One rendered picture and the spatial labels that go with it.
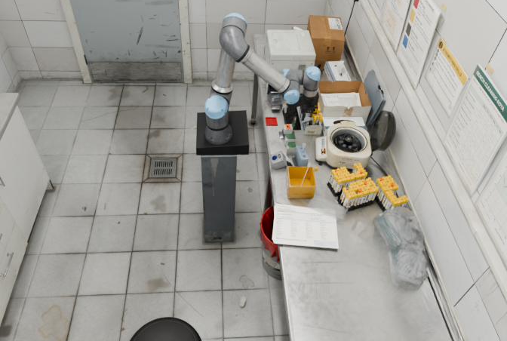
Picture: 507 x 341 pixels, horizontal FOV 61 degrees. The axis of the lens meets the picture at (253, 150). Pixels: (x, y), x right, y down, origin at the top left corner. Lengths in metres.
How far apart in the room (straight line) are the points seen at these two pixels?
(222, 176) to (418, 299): 1.20
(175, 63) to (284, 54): 1.75
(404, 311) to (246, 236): 1.41
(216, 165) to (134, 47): 1.97
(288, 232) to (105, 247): 1.49
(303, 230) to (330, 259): 0.18
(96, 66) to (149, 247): 1.93
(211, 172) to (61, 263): 1.24
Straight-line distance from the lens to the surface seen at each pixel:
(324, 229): 2.12
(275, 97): 2.66
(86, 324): 2.93
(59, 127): 4.04
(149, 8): 3.91
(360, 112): 2.62
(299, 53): 2.65
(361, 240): 2.15
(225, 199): 2.67
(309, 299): 1.95
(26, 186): 3.16
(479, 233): 1.77
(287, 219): 2.12
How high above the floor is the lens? 2.61
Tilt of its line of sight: 46 degrees down
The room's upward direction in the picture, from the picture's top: 5 degrees clockwise
